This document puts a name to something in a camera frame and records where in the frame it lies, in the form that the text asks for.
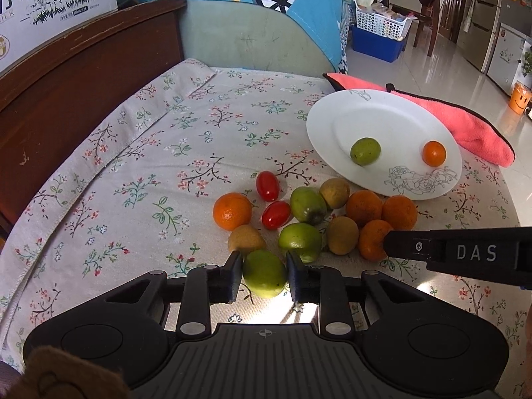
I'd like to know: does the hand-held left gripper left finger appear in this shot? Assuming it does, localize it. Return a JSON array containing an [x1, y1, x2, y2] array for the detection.
[[104, 250, 244, 340]]

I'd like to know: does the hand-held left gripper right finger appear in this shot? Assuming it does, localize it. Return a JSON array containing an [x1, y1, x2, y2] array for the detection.
[[285, 250, 427, 337]]

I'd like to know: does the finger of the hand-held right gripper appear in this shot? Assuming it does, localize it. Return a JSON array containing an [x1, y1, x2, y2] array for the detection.
[[383, 228, 434, 264]]

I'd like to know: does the green jujube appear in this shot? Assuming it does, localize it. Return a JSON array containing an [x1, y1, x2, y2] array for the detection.
[[242, 249, 288, 299], [290, 187, 328, 225], [278, 223, 324, 263], [350, 137, 382, 166]]

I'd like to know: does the small orange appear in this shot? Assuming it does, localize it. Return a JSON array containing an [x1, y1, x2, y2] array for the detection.
[[422, 141, 447, 166], [358, 219, 395, 262], [346, 190, 383, 228], [381, 195, 418, 231], [213, 192, 253, 232]]

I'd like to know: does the brown round fruit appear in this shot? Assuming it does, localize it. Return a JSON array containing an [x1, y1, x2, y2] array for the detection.
[[228, 224, 267, 256], [325, 215, 360, 255], [319, 178, 351, 209]]

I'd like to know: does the white plate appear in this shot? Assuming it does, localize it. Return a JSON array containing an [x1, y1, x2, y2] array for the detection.
[[306, 88, 463, 201]]

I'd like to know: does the red cherry tomato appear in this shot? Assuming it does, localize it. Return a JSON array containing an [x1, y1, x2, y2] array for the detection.
[[255, 171, 279, 202], [261, 200, 292, 230]]

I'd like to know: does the pink towel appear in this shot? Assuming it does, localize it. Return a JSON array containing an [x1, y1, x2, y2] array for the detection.
[[323, 72, 516, 168]]

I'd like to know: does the orange smiley cup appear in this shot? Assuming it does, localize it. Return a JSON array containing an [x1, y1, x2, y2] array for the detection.
[[509, 83, 532, 114]]

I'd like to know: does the small white refrigerator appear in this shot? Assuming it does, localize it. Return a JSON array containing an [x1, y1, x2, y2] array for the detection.
[[486, 23, 532, 94]]

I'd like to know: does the brown fuzzy cloth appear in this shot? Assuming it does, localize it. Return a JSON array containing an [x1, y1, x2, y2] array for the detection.
[[4, 346, 131, 399]]

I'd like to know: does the blue plastic bin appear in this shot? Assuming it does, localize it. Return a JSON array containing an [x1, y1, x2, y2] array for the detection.
[[350, 25, 406, 64]]

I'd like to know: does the white perforated basket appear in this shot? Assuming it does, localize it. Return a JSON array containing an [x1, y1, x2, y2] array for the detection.
[[353, 0, 414, 42]]

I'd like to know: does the silver refrigerator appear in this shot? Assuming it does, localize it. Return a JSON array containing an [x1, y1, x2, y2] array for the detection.
[[456, 0, 510, 72]]

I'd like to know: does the cardboard milk box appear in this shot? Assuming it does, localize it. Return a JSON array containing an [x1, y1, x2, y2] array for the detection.
[[0, 0, 119, 73]]

